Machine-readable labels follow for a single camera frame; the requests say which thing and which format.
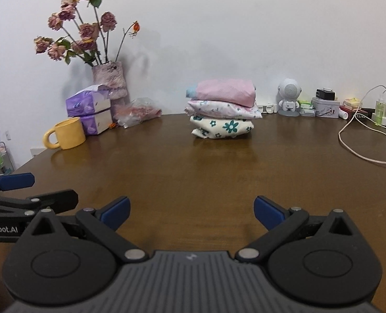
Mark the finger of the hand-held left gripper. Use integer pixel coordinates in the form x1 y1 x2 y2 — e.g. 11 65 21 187
0 188 79 216
0 173 36 194

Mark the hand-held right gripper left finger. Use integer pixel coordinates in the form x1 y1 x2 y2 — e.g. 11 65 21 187
30 196 149 264

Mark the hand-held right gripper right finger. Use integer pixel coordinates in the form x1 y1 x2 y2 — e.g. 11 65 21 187
235 196 357 264

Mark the pink and blue sleeveless shirt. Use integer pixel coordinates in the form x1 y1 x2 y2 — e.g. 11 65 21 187
185 79 257 108

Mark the yellow mug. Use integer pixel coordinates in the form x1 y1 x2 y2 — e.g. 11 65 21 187
43 117 87 151

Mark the purple tissue pack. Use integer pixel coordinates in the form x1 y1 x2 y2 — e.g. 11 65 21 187
65 84 112 118
80 109 113 136

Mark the cream green-flower folded garment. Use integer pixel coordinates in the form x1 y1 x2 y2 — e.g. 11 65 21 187
189 115 255 139

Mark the clear plastic snack bag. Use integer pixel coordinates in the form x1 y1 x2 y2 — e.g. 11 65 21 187
113 97 163 129

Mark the white socket adapter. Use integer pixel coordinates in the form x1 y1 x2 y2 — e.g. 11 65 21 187
257 103 279 114

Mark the pink floral folded garment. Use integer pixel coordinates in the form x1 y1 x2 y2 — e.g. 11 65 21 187
186 99 263 120

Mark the white robot-shaped speaker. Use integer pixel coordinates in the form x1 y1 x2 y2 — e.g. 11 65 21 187
277 78 303 117

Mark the pink fuzzy vase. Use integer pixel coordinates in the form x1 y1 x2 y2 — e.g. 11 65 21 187
92 61 129 100

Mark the dark red flat box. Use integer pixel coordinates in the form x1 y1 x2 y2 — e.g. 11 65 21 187
340 106 370 118

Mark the dried pink roses bouquet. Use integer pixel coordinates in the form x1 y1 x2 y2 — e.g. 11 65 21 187
33 0 142 68

